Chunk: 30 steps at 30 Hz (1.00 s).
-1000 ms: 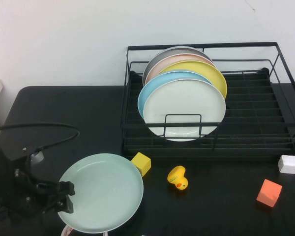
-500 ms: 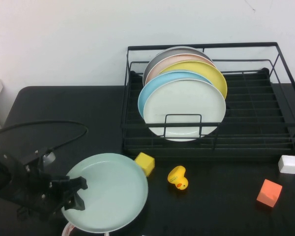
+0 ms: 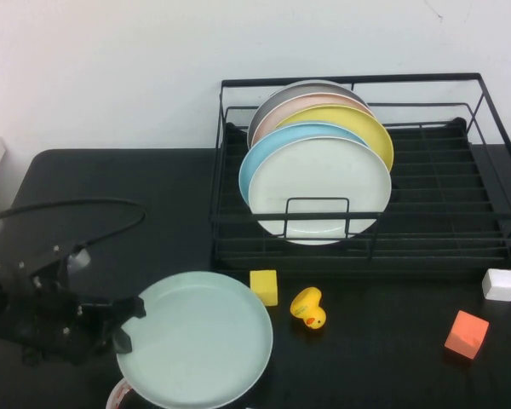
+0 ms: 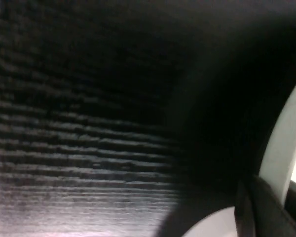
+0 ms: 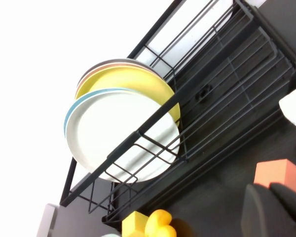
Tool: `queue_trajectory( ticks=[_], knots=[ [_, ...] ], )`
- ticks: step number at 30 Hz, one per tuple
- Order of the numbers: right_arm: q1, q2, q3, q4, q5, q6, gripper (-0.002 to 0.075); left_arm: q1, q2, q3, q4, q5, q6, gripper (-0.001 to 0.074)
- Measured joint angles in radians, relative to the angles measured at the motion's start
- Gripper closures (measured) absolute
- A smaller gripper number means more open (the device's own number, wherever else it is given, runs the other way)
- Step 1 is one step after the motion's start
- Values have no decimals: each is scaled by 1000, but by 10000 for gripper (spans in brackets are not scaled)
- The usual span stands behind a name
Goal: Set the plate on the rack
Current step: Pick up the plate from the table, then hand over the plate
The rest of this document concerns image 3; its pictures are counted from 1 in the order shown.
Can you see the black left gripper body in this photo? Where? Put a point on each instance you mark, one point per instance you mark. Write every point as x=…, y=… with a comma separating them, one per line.
x=55, y=328

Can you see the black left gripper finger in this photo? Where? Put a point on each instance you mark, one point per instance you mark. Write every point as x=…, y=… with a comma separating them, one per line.
x=132, y=307
x=122, y=341

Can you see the mint green plate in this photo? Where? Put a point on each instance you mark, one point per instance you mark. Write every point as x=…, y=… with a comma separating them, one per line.
x=204, y=341

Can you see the blue plate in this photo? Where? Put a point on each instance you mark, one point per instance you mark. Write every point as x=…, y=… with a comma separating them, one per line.
x=260, y=157

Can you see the white plate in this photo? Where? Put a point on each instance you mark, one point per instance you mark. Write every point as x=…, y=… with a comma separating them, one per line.
x=323, y=179

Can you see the grey plate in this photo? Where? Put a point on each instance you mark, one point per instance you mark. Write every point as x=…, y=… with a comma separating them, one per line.
x=272, y=104

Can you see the pink plate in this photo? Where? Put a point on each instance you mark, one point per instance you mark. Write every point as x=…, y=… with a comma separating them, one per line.
x=289, y=109

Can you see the yellow plate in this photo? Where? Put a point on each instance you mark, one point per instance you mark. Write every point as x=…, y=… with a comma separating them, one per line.
x=366, y=128

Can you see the clear measuring cup red markings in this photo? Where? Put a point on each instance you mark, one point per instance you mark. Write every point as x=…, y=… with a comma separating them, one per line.
x=117, y=396

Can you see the yellow cube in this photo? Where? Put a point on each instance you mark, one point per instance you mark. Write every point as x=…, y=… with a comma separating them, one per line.
x=264, y=287

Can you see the yellow rubber duck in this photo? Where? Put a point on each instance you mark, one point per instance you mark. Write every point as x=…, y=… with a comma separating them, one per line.
x=306, y=307

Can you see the black plastic drip tray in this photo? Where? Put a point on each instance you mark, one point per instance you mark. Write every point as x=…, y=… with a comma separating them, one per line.
x=366, y=268

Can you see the orange cube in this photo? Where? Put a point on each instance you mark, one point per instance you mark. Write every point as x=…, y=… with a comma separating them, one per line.
x=466, y=332

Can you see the white cube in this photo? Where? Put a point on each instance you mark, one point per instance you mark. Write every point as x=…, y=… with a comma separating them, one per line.
x=500, y=284

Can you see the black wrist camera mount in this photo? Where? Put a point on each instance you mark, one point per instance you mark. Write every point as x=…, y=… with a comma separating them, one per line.
x=34, y=264

